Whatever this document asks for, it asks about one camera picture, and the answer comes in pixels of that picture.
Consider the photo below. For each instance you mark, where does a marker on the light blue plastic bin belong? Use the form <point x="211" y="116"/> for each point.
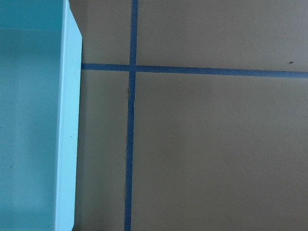
<point x="40" y="65"/>

